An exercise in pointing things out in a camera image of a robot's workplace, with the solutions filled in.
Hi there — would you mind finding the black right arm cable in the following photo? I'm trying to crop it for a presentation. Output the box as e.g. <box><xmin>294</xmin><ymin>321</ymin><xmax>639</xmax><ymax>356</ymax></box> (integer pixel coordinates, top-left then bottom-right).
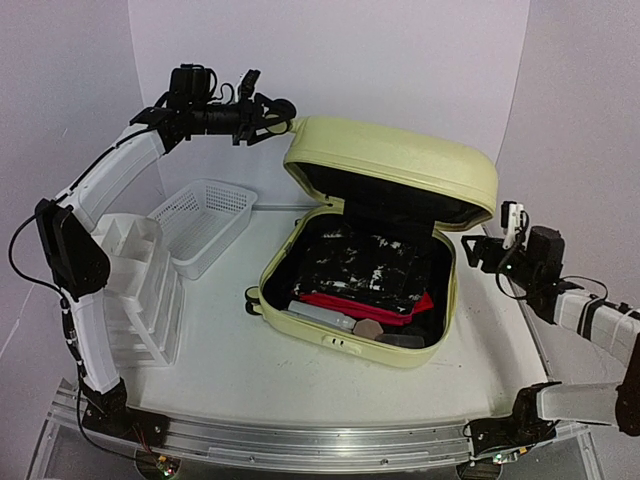
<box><xmin>494</xmin><ymin>249</ymin><xmax>611</xmax><ymax>311</ymax></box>

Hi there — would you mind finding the beige hexagonal compact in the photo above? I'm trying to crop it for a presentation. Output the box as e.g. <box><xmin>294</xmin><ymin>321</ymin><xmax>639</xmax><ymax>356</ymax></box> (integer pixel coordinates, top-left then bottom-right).
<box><xmin>352</xmin><ymin>319</ymin><xmax>384</xmax><ymax>340</ymax></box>

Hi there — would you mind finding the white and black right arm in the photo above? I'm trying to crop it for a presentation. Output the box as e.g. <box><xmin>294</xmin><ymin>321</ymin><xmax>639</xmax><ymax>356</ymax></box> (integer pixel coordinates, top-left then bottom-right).
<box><xmin>461</xmin><ymin>226</ymin><xmax>639</xmax><ymax>458</ymax></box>

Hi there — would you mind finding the white perforated plastic basket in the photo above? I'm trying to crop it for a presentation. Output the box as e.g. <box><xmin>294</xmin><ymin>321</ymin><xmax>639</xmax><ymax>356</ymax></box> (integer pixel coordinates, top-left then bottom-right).
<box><xmin>148</xmin><ymin>179</ymin><xmax>258</xmax><ymax>280</ymax></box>

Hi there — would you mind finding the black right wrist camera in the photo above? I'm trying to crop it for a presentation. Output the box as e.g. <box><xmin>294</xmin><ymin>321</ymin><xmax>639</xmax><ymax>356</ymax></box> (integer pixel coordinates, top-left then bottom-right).
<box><xmin>526</xmin><ymin>225</ymin><xmax>565</xmax><ymax>282</ymax></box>

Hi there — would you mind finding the grey flat case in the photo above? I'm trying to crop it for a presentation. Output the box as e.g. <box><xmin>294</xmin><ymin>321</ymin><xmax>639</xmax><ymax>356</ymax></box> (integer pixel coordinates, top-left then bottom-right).
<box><xmin>375</xmin><ymin>334</ymin><xmax>425</xmax><ymax>349</ymax></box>

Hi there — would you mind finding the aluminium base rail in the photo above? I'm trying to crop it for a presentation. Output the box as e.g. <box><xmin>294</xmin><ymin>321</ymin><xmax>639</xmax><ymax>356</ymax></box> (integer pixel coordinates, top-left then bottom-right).
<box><xmin>27</xmin><ymin>381</ymin><xmax>482</xmax><ymax>479</ymax></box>

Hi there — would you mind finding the red shirt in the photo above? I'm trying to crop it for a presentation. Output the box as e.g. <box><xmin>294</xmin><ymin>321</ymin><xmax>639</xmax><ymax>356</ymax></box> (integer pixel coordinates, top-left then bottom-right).
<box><xmin>299</xmin><ymin>293</ymin><xmax>434</xmax><ymax>326</ymax></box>

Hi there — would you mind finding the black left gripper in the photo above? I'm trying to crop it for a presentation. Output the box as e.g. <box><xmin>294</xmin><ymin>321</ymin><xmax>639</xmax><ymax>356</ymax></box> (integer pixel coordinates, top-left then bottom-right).
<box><xmin>189</xmin><ymin>89</ymin><xmax>293</xmax><ymax>144</ymax></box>

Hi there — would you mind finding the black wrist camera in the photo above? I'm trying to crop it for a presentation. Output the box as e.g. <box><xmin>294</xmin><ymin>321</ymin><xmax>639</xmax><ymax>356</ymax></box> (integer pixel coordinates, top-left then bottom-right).
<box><xmin>526</xmin><ymin>225</ymin><xmax>565</xmax><ymax>282</ymax></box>
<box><xmin>167</xmin><ymin>64</ymin><xmax>218</xmax><ymax>110</ymax></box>

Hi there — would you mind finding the white plastic drawer organizer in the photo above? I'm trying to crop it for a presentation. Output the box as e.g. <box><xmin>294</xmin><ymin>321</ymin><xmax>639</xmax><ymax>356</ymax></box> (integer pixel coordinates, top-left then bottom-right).
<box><xmin>92</xmin><ymin>213</ymin><xmax>184</xmax><ymax>368</ymax></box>

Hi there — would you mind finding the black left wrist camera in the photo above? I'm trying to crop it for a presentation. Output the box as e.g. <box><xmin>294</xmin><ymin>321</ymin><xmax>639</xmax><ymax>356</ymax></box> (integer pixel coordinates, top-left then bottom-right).
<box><xmin>167</xmin><ymin>64</ymin><xmax>218</xmax><ymax>110</ymax></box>

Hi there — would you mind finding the black and white patterned garment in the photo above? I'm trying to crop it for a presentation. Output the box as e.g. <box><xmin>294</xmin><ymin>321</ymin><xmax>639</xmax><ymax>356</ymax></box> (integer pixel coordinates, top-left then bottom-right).
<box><xmin>293</xmin><ymin>226</ymin><xmax>429</xmax><ymax>311</ymax></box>

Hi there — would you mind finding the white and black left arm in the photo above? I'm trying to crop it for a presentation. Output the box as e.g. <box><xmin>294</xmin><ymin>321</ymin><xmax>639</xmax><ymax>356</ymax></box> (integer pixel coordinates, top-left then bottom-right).
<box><xmin>34</xmin><ymin>93</ymin><xmax>296</xmax><ymax>446</ymax></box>

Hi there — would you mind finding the pale yellow hard-shell suitcase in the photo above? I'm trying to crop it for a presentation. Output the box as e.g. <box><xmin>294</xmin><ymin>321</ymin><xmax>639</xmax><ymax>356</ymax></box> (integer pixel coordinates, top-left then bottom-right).
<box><xmin>245</xmin><ymin>115</ymin><xmax>498</xmax><ymax>369</ymax></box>

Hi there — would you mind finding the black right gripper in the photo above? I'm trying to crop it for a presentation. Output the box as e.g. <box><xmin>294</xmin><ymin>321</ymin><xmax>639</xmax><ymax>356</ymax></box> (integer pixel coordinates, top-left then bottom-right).
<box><xmin>461</xmin><ymin>236</ymin><xmax>539</xmax><ymax>292</ymax></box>

